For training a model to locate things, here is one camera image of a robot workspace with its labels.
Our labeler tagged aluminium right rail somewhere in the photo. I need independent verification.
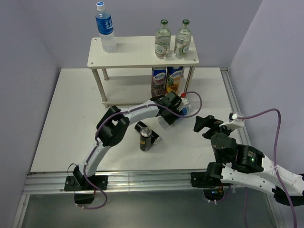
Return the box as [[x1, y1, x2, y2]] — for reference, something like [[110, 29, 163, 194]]
[[220, 67, 251, 146]]

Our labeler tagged black yellow can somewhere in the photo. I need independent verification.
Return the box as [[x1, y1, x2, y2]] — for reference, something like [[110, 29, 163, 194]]
[[140, 127, 152, 152], [134, 121, 162, 145]]

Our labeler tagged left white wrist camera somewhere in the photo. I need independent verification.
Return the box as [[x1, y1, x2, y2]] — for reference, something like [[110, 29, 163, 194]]
[[178, 93, 191, 111]]

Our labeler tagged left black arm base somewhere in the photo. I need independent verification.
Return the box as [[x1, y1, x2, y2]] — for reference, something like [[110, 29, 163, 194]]
[[64, 175, 108, 204]]

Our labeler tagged purple grape juice carton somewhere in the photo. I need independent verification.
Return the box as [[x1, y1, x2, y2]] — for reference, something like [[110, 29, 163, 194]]
[[151, 67, 166, 97]]

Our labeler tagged aluminium rail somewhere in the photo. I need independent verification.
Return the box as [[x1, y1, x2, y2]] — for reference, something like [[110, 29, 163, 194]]
[[220, 67, 251, 146], [22, 169, 206, 195]]

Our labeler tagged clear glass bottle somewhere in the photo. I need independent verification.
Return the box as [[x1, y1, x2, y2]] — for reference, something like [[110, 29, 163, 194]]
[[174, 19, 192, 59], [154, 19, 171, 59]]

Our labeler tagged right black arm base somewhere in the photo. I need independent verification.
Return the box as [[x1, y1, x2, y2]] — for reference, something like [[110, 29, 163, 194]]
[[190, 171, 232, 205]]

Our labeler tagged aluminium front rail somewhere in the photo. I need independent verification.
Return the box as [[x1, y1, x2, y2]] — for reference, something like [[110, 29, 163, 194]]
[[22, 169, 206, 195]]

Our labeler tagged white two-tier shelf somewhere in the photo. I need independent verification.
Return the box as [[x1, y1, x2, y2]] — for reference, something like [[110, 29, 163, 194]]
[[87, 36, 200, 107]]

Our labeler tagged blue-label water bottle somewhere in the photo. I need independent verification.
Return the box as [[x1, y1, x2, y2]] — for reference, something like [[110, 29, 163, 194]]
[[95, 1, 117, 53], [158, 105, 192, 129]]

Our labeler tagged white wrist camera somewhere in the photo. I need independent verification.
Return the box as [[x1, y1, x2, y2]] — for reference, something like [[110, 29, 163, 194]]
[[178, 93, 191, 111], [219, 112, 245, 130]]

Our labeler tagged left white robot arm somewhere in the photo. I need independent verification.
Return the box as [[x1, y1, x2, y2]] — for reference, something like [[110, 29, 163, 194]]
[[73, 92, 189, 190]]

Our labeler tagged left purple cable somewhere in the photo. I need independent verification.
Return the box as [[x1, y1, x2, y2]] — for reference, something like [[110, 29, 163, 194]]
[[67, 91, 203, 210]]

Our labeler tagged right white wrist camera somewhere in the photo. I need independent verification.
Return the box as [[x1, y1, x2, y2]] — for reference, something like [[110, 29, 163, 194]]
[[219, 112, 245, 130]]

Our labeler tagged yellow pineapple juice carton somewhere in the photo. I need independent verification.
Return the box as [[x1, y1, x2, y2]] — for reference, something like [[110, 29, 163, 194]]
[[165, 66, 184, 94]]

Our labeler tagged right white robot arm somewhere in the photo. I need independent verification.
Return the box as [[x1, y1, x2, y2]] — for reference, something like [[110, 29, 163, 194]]
[[190, 113, 304, 207]]

